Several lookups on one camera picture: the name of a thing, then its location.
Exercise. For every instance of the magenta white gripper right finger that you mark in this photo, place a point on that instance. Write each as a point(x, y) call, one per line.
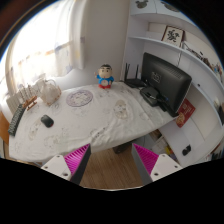
point(151, 166)

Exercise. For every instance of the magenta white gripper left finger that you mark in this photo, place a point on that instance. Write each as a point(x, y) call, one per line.
point(70, 167)

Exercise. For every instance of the black computer mouse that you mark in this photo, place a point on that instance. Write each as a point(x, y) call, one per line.
point(47, 121)

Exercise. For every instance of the black computer monitor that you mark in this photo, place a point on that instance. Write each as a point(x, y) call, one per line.
point(171, 83)

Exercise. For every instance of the white patterned tablecloth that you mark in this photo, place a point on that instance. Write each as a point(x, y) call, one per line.
point(113, 117)

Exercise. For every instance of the red book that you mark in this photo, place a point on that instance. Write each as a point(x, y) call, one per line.
point(184, 113)

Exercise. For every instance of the black keyboard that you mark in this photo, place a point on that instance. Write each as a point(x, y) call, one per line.
point(16, 120)

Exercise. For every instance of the black monitor base box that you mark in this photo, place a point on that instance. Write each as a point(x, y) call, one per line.
point(150, 95)

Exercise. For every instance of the black wifi router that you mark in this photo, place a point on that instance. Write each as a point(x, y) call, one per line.
point(133, 82)

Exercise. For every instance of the wooden sailing ship model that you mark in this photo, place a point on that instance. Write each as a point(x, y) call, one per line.
point(27, 97)

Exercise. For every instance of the cartoon boy figurine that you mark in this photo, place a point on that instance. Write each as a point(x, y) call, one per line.
point(104, 76)

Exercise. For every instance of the white sheer curtain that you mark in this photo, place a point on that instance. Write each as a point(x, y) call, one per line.
point(69, 42)

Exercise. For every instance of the framed calligraphy picture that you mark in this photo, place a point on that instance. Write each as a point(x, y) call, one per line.
point(173, 35)

